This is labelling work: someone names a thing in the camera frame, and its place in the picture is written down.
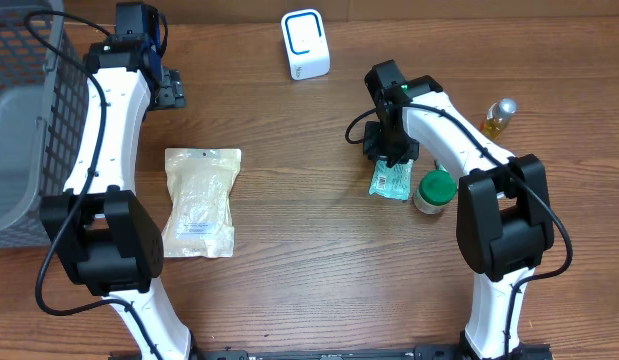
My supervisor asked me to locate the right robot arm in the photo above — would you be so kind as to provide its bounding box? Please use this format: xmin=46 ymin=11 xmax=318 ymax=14
xmin=359 ymin=60 xmax=558 ymax=359

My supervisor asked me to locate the yellow oil bottle silver cap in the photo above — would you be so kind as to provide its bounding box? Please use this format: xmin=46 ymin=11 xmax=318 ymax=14
xmin=480 ymin=98 xmax=517 ymax=141

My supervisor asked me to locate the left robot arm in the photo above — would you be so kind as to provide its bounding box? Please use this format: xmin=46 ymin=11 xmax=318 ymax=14
xmin=35 ymin=1 xmax=203 ymax=359

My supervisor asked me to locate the dark grey plastic mesh basket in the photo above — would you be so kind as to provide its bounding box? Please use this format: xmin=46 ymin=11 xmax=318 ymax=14
xmin=0 ymin=0 xmax=88 ymax=248

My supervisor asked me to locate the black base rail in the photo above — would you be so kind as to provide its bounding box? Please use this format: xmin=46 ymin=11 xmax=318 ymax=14
xmin=108 ymin=344 xmax=555 ymax=360

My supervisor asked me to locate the white orange snack packet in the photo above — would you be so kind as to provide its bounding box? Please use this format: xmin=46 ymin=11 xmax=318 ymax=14
xmin=162 ymin=148 xmax=242 ymax=258

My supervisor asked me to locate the green lid white jar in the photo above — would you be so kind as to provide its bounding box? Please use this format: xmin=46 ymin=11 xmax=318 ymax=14
xmin=414 ymin=170 xmax=457 ymax=215

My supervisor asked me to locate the teal tissue pack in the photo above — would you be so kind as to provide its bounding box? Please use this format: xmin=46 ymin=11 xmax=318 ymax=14
xmin=369 ymin=160 xmax=413 ymax=201

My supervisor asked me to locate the white barcode scanner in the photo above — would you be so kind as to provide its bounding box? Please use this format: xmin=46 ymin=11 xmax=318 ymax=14
xmin=280 ymin=8 xmax=331 ymax=81

